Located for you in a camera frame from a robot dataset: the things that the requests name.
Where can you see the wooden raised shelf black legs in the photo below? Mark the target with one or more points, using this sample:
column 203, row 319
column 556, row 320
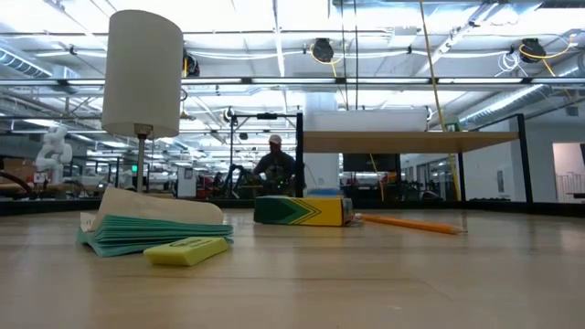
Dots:
column 411, row 141

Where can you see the teal note pad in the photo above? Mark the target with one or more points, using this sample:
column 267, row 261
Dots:
column 160, row 233

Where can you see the black metal table frame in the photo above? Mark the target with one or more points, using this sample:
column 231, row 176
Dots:
column 503, row 208

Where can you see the white shade table lamp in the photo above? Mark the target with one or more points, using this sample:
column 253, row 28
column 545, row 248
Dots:
column 141, row 68

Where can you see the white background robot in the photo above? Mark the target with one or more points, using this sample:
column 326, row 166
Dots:
column 54, row 155

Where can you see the black background rig frame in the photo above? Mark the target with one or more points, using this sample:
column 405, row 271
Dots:
column 267, row 116

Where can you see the clear supply box purple lid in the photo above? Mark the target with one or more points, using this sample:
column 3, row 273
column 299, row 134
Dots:
column 370, row 121

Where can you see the silver ventilation duct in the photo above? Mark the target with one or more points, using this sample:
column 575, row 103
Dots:
column 512, row 102

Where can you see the yellow eraser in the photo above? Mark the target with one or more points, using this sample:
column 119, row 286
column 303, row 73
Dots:
column 183, row 252

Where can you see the orange pencil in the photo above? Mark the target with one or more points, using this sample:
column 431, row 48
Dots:
column 411, row 224

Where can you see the green yellow crayon box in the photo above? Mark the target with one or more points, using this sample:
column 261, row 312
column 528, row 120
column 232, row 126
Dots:
column 320, row 212

